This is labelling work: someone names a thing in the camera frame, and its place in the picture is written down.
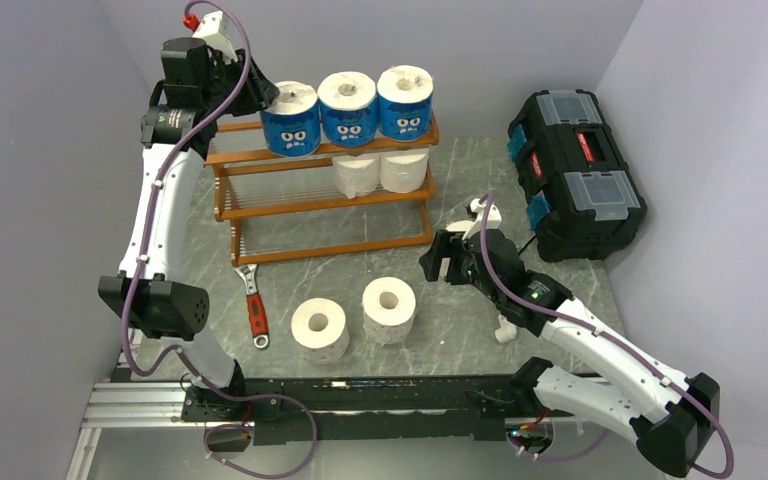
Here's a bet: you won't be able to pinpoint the purple cable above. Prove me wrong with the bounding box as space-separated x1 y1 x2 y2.
120 0 319 480
478 190 735 480

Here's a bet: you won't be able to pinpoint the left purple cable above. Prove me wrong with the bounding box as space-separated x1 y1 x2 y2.
120 0 319 480

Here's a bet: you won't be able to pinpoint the red handled tool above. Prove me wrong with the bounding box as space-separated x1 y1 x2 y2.
236 264 270 350

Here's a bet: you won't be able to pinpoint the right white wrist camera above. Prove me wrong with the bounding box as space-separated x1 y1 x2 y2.
445 198 502 241

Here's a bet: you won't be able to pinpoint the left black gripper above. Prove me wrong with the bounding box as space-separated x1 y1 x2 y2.
202 48 282 119

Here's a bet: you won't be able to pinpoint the white roll sideways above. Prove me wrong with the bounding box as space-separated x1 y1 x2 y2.
379 148 430 193

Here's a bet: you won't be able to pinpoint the white roll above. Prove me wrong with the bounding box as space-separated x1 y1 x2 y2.
332 153 380 199
291 298 350 364
362 277 417 345

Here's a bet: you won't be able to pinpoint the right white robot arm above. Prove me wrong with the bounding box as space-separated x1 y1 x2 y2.
419 229 720 478

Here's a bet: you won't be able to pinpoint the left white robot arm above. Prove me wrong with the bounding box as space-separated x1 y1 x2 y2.
98 34 278 420

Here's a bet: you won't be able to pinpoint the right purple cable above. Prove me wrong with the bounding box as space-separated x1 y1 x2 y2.
478 190 735 480

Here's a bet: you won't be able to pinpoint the black plastic toolbox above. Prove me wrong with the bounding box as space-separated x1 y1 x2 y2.
507 89 647 262

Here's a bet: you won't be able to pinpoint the orange wooden two-tier shelf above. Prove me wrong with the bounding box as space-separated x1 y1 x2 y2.
205 118 440 267

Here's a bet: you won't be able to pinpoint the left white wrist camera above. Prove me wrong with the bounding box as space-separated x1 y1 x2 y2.
182 10 238 64

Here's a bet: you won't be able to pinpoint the blue roll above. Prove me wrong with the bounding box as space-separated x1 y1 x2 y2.
317 71 378 148
260 81 321 157
376 65 434 142

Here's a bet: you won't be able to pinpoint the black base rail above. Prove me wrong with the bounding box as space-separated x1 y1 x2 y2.
181 374 546 446

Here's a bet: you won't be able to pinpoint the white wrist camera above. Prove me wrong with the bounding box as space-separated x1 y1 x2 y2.
445 198 502 241
182 10 238 64

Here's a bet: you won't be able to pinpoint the green and white pipe fitting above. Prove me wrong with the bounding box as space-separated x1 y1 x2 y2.
494 315 518 344

